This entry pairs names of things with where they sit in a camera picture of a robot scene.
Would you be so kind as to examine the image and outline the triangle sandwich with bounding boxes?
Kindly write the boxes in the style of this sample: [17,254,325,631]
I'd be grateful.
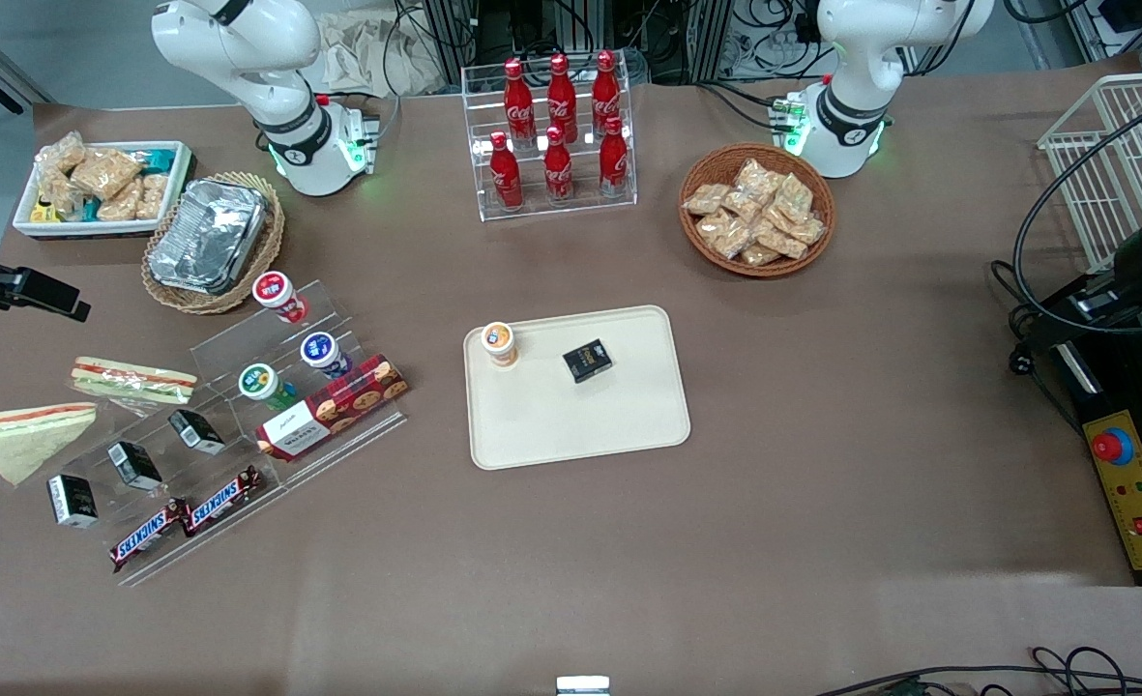
[0,401,100,487]

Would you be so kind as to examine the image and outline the red cookie box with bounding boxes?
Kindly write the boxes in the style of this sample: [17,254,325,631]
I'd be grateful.
[254,354,411,461]

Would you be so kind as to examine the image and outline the white wire basket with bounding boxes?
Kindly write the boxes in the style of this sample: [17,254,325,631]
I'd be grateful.
[1037,70,1142,272]

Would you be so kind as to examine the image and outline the aluminium frame with cables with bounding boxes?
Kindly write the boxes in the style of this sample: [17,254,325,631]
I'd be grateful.
[396,0,823,86]

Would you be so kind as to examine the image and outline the blue-lid small cup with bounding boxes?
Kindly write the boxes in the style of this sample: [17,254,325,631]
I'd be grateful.
[300,331,351,380]

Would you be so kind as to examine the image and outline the clear acrylic bottle rack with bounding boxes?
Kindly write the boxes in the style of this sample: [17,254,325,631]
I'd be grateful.
[461,53,639,223]

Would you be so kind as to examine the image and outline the red Coca-Cola bottle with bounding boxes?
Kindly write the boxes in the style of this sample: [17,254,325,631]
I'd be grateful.
[489,131,523,211]
[504,58,536,148]
[547,53,578,141]
[543,126,574,204]
[592,50,622,136]
[599,116,630,197]

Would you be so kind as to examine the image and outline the clear acrylic stepped stand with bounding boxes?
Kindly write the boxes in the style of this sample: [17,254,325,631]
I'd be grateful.
[15,280,409,588]

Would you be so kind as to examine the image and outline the oval wicker basket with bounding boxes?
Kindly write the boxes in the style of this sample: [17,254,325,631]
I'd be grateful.
[141,172,286,315]

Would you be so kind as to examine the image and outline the crumpled beige cloth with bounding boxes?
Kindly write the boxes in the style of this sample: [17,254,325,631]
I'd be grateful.
[305,10,441,98]

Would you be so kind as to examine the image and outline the beige plastic tray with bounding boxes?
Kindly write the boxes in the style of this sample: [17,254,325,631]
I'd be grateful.
[462,304,692,472]

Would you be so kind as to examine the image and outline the small black box gold print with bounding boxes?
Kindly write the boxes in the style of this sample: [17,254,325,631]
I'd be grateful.
[562,338,614,384]

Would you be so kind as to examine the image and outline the black floor cables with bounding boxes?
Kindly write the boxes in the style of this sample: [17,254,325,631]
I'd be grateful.
[812,646,1142,696]

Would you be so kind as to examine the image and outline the thick black looped cable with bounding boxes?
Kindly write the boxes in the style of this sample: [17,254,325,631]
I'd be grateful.
[991,87,1142,378]

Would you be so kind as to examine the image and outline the orange-lid small cup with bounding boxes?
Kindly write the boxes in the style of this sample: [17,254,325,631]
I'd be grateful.
[481,321,520,368]

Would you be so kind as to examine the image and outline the green-lid small cup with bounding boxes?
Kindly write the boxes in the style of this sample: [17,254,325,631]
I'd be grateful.
[238,362,296,410]

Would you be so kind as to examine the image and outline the round wicker basket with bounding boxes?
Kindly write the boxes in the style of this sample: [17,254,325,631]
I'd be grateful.
[679,143,836,279]

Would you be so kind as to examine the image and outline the Snickers bar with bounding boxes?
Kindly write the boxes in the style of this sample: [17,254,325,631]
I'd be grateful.
[109,498,191,571]
[182,465,264,536]

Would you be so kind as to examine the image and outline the black control box yellow panel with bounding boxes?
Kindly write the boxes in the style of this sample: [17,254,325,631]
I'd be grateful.
[1054,329,1142,587]

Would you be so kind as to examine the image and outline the red emergency stop button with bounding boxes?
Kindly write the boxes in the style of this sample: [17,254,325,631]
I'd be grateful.
[1091,425,1134,465]

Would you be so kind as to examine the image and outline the red-lid small cup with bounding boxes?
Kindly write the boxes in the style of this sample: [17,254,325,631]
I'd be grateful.
[251,271,308,325]

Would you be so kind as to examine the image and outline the long sandwich in clear wrap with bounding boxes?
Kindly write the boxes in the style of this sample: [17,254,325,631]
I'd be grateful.
[70,356,199,417]

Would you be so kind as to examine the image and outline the white rectangular bin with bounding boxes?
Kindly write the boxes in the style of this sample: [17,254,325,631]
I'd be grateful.
[12,141,194,241]

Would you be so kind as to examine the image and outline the grey metal bar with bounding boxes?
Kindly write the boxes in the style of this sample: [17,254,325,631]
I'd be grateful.
[0,34,54,105]

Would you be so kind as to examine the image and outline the small black white box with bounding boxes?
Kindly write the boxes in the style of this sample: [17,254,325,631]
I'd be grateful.
[167,409,226,455]
[107,441,163,491]
[46,473,100,529]

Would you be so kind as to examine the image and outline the aluminium foil container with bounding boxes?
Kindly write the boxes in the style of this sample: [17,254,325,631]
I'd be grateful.
[148,179,272,296]

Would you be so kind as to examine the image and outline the clear-wrapped peanut snack pack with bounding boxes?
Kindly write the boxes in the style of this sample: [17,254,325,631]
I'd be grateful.
[37,132,88,175]
[70,147,143,201]
[37,169,83,218]
[135,174,170,221]
[97,181,141,221]

